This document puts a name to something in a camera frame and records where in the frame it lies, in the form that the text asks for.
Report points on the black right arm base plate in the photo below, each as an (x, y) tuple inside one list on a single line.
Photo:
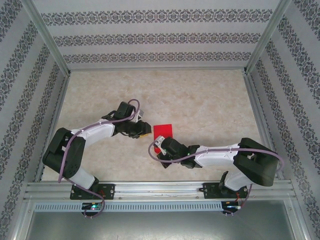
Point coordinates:
[(208, 191)]

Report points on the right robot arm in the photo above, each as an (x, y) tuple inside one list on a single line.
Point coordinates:
[(215, 157)]

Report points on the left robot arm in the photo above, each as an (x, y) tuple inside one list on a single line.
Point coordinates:
[(100, 131)]

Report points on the red paper sheet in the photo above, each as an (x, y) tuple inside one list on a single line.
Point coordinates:
[(163, 131)]

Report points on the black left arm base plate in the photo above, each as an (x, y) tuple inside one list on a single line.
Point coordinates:
[(110, 191)]

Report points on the aluminium mounting rail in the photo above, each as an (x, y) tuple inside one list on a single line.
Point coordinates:
[(160, 190)]

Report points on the aluminium frame post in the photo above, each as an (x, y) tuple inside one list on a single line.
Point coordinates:
[(47, 35), (267, 35)]

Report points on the thin aluminium wall rail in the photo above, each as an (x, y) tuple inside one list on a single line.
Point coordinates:
[(157, 68)]

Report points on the aluminium side rail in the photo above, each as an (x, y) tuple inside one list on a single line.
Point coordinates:
[(59, 105), (256, 105)]

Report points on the small controller board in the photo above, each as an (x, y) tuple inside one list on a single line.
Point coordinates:
[(93, 207), (231, 207)]

